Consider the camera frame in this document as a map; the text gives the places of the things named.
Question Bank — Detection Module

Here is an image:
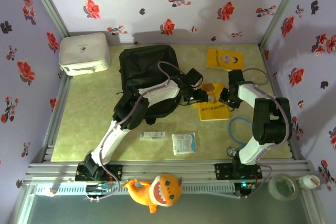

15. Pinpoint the yellow book with cartoon figure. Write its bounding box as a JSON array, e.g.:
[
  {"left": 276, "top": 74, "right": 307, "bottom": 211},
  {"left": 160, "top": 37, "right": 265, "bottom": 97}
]
[{"left": 193, "top": 82, "right": 230, "bottom": 122}]

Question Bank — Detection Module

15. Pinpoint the yellow book with face cover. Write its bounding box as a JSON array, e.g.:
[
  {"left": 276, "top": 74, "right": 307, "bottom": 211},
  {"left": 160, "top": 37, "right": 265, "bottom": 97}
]
[{"left": 205, "top": 48, "right": 244, "bottom": 72}]

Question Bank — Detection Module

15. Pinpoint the black backpack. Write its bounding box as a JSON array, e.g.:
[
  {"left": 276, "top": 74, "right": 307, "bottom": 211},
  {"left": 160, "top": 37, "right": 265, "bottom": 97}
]
[{"left": 113, "top": 45, "right": 184, "bottom": 125}]

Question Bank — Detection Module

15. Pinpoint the white blue mask packet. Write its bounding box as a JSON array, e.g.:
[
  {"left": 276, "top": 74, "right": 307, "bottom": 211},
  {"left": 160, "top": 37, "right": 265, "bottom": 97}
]
[{"left": 171, "top": 132, "right": 197, "bottom": 156}]

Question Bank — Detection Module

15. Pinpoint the blue stethoscope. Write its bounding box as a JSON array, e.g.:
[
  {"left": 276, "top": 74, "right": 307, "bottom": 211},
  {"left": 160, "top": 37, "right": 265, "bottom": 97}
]
[{"left": 226, "top": 117, "right": 255, "bottom": 157}]

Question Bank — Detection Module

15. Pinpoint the clear tape roll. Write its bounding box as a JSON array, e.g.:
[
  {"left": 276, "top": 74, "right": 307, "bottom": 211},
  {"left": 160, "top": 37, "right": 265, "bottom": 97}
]
[{"left": 267, "top": 173, "right": 299, "bottom": 202}]

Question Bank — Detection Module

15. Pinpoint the orange shark plush toy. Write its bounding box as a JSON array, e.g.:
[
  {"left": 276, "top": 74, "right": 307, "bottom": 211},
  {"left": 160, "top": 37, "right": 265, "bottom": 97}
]
[{"left": 122, "top": 173, "right": 184, "bottom": 214}]

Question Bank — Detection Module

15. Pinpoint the white pill bottle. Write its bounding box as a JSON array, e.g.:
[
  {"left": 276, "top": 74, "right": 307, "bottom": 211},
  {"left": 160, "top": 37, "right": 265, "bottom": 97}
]
[{"left": 296, "top": 174, "right": 321, "bottom": 190}]

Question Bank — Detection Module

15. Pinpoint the white zippered storage case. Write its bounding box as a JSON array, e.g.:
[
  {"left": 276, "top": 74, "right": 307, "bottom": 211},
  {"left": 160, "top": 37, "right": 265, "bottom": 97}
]
[{"left": 58, "top": 32, "right": 111, "bottom": 77}]

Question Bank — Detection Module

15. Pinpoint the aluminium side rail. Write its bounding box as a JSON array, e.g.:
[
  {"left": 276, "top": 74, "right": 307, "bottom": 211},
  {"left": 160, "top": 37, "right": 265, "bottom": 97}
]
[
  {"left": 41, "top": 73, "right": 73, "bottom": 162},
  {"left": 258, "top": 44, "right": 300, "bottom": 161}
]

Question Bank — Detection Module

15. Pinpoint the grey left arm cable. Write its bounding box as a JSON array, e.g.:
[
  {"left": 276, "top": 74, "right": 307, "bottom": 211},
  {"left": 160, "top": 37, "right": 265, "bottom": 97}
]
[{"left": 86, "top": 60, "right": 190, "bottom": 201}]

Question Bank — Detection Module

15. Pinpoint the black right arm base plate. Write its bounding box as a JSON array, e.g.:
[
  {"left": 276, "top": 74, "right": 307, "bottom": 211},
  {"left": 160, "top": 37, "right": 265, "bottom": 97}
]
[{"left": 214, "top": 163, "right": 263, "bottom": 180}]

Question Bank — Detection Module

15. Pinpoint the aluminium frame rail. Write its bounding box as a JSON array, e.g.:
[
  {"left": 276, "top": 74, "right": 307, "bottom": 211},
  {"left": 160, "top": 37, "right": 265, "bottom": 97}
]
[{"left": 23, "top": 159, "right": 316, "bottom": 186}]

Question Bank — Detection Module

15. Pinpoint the aluminium frame post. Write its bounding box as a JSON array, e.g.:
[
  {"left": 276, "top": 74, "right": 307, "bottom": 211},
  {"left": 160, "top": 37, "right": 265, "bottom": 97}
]
[
  {"left": 25, "top": 0, "right": 71, "bottom": 38},
  {"left": 258, "top": 0, "right": 308, "bottom": 49}
]

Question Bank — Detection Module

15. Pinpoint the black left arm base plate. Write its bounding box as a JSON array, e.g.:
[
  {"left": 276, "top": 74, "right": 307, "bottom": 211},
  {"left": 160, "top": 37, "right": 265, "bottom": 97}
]
[{"left": 75, "top": 163, "right": 123, "bottom": 182}]

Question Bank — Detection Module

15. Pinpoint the white slotted cable duct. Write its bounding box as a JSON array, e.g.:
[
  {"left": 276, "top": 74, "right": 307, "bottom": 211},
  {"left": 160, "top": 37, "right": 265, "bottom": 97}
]
[{"left": 34, "top": 183, "right": 237, "bottom": 197}]

